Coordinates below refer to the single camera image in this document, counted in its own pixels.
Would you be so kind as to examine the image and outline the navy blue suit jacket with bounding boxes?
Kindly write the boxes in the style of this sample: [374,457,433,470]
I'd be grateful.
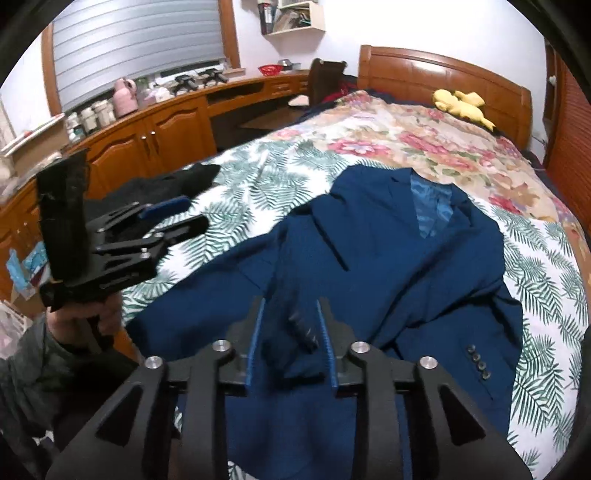
[127,165,523,479]

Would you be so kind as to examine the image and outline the grey-green jacket sleeve forearm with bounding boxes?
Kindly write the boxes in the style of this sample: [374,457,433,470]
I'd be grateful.
[1,320,76,478]

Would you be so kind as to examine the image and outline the person's left hand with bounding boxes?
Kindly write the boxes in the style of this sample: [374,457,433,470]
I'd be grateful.
[46,293,122,345]

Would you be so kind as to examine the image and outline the black folded garment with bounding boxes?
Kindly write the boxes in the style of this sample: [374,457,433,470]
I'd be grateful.
[84,163,221,220]

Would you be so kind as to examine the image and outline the wooden desk with cabinets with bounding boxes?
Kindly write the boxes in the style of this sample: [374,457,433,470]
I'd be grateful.
[0,68,311,301]

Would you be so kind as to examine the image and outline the floral and fern bedspread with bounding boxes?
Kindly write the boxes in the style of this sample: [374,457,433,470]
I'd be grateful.
[124,91,590,479]

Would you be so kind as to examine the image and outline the white jars on desk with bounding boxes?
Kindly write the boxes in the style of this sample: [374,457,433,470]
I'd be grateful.
[66,100,116,144]

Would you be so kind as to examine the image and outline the pink thermos jug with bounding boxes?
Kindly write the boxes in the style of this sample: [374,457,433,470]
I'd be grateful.
[112,77,138,119]

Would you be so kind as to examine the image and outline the black gripper tool on desk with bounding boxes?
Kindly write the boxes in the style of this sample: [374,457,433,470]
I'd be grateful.
[172,74,199,96]

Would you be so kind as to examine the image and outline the red bowl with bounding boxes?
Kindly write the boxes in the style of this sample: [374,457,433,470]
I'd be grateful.
[257,64,283,77]

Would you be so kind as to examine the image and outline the grey window blind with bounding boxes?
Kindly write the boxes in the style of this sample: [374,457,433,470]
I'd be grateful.
[52,0,225,111]

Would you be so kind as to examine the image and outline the dark wooden chair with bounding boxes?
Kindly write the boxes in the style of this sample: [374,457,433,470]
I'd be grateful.
[287,58,348,108]

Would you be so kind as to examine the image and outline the wooden bed headboard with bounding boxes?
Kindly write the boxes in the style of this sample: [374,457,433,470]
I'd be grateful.
[358,45,532,150]

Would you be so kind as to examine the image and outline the yellow plush toy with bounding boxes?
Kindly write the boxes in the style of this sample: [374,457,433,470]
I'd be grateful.
[432,89,496,132]

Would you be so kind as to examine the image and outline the wooden louvred wardrobe door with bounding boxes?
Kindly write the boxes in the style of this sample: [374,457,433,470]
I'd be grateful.
[543,44,590,234]

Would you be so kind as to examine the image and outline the white wall shelf unit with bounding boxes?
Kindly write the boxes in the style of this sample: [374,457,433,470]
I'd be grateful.
[256,0,325,37]

